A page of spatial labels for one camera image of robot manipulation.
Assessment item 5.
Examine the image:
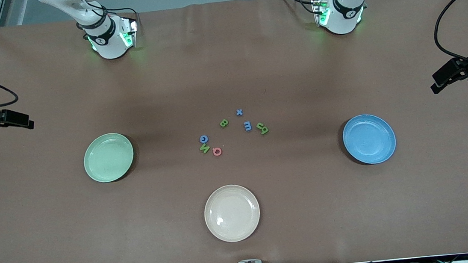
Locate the light green plate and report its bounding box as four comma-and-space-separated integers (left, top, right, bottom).
81, 131, 137, 185

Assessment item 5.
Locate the blue plate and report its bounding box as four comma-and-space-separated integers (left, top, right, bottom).
341, 112, 399, 167

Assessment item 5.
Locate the brown table mat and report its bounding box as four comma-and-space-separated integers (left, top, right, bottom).
0, 0, 468, 263

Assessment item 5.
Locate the beige plate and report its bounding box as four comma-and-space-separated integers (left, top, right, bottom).
202, 182, 263, 245

